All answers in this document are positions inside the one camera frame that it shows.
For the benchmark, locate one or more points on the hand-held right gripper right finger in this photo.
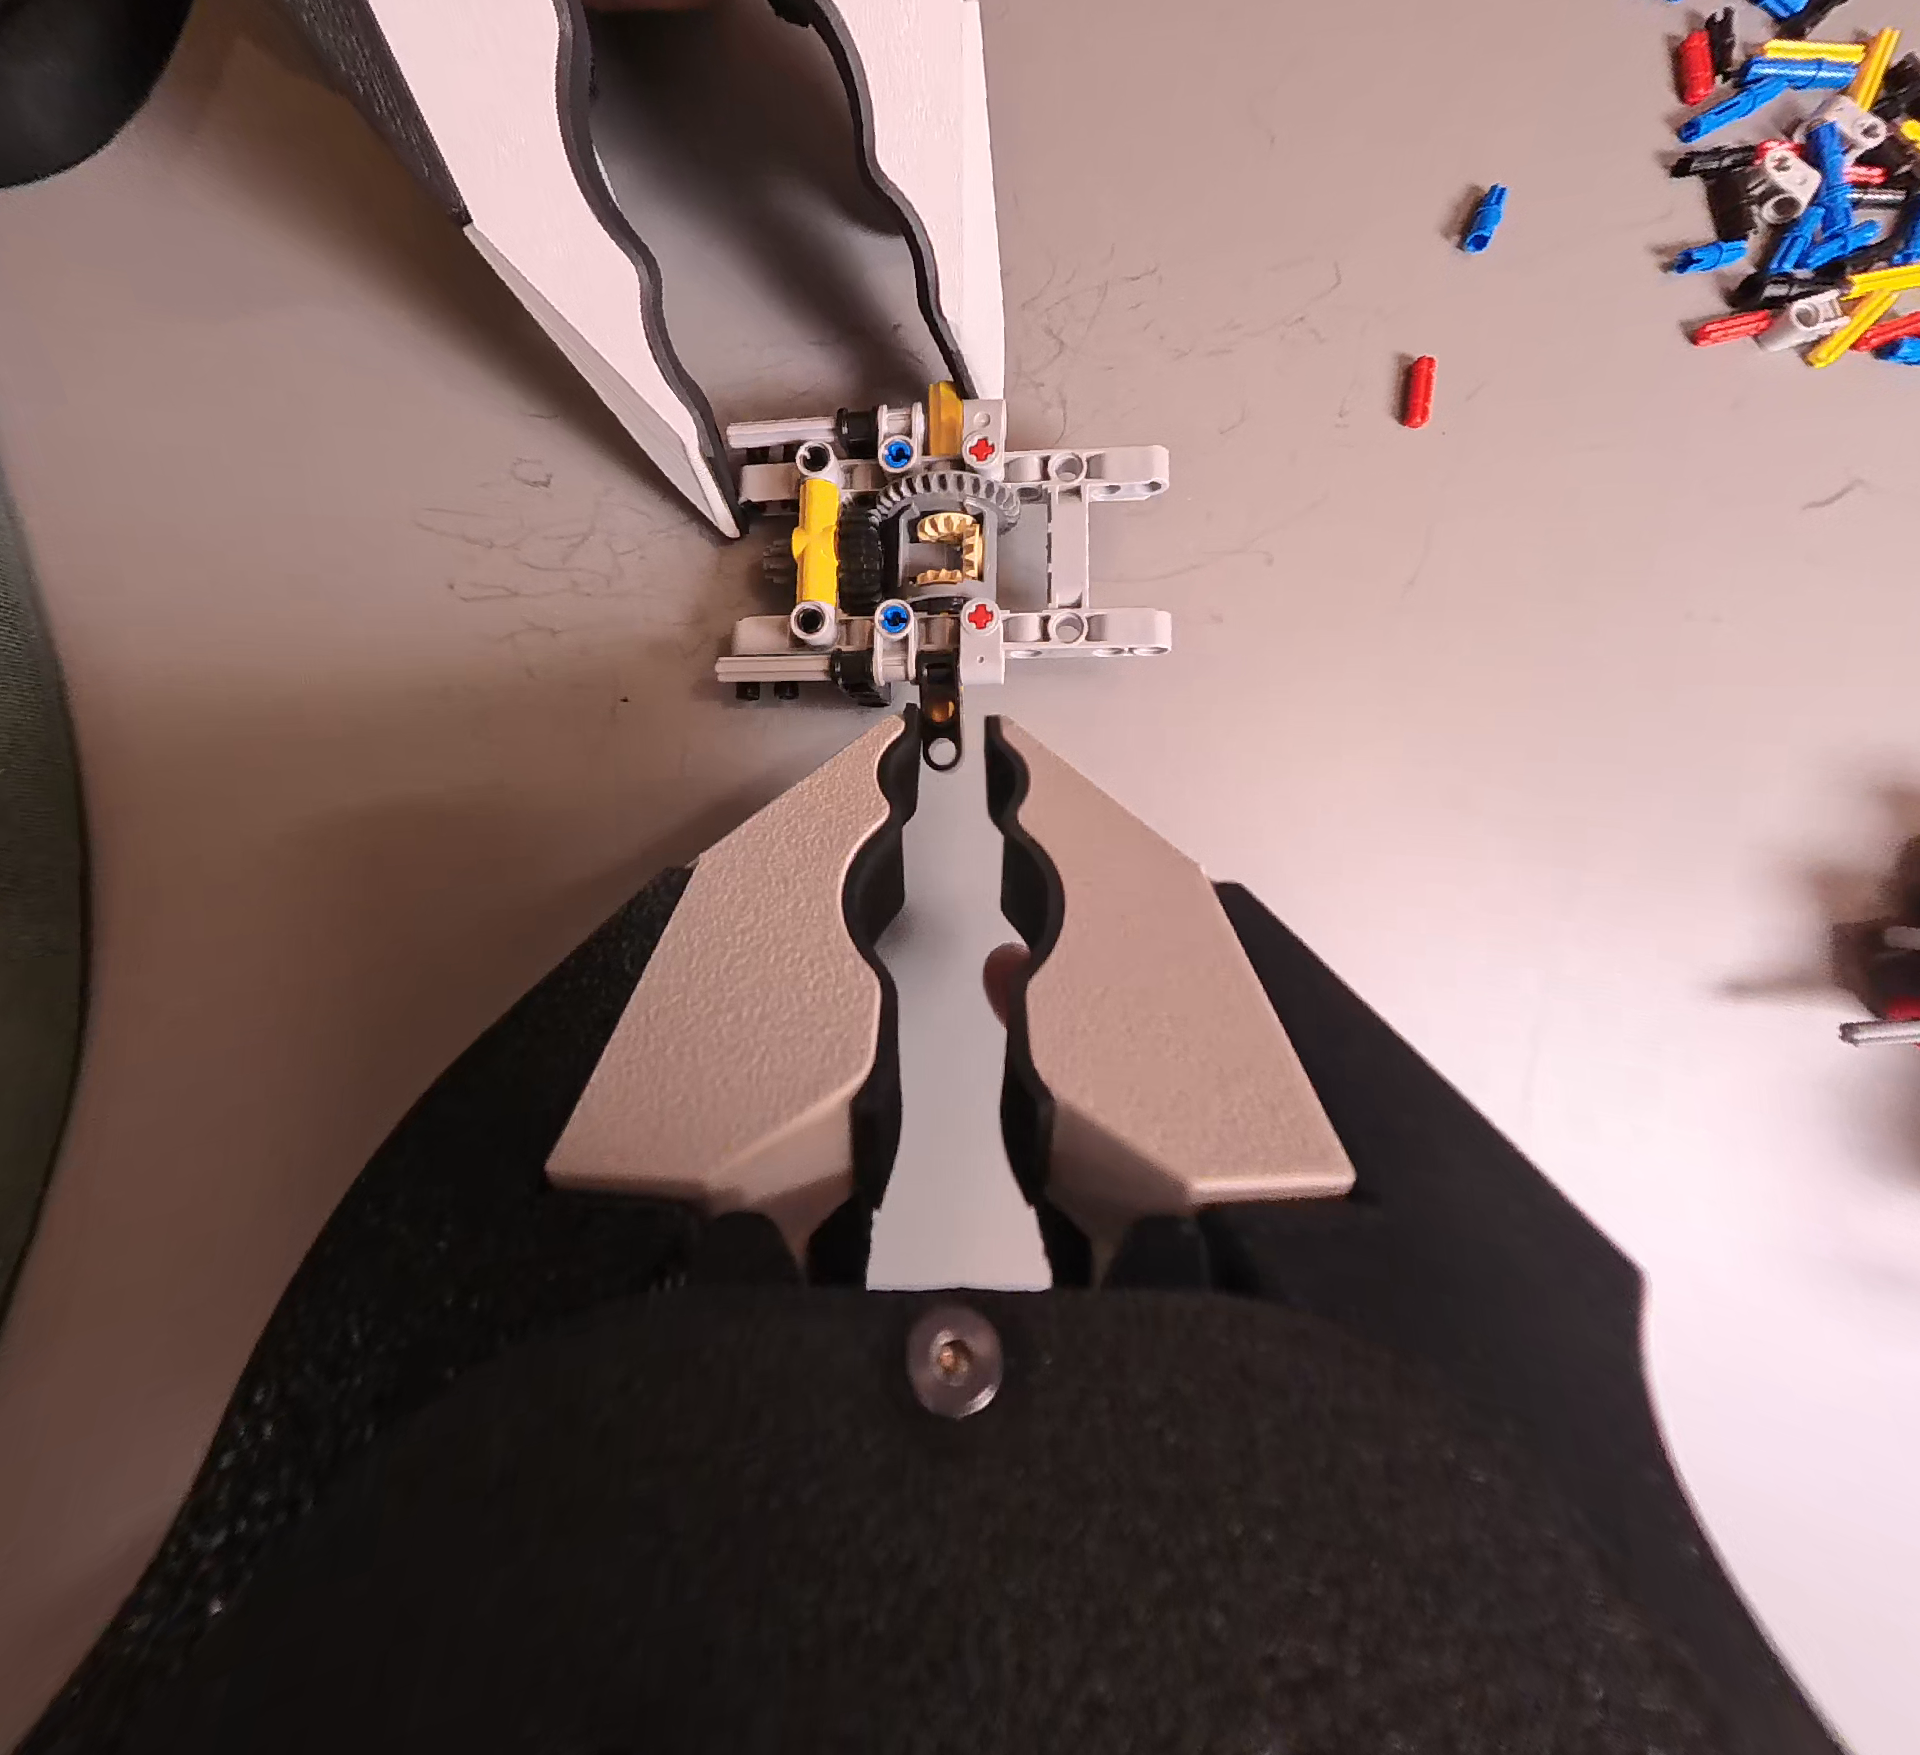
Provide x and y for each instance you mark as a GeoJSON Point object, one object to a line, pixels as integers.
{"type": "Point", "coordinates": [1183, 1018]}

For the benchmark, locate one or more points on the red lego pin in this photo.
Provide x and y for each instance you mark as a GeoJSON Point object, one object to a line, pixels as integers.
{"type": "Point", "coordinates": [1417, 392]}

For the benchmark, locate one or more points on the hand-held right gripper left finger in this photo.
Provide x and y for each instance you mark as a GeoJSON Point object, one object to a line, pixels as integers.
{"type": "Point", "coordinates": [720, 1018]}

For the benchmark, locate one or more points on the person's green sweater torso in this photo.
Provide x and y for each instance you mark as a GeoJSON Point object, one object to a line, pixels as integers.
{"type": "Point", "coordinates": [30, 885]}

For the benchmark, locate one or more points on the pile of small lego pins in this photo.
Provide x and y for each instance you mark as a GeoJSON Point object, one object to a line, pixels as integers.
{"type": "Point", "coordinates": [1800, 136]}

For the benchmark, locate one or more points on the lego car chassis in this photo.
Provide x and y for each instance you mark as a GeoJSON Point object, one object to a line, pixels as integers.
{"type": "Point", "coordinates": [1890, 961]}

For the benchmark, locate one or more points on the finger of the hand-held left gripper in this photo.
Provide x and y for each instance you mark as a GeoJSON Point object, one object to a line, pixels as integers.
{"type": "Point", "coordinates": [915, 60]}
{"type": "Point", "coordinates": [481, 88]}

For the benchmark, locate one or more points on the black lego liftarm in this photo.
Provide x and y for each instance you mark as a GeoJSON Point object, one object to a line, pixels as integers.
{"type": "Point", "coordinates": [940, 729]}

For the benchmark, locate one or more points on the grey lego gear assembly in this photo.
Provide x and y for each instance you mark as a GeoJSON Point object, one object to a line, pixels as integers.
{"type": "Point", "coordinates": [817, 532]}

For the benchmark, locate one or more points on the blue lego pin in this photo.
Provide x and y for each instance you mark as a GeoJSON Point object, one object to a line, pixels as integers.
{"type": "Point", "coordinates": [1482, 218]}

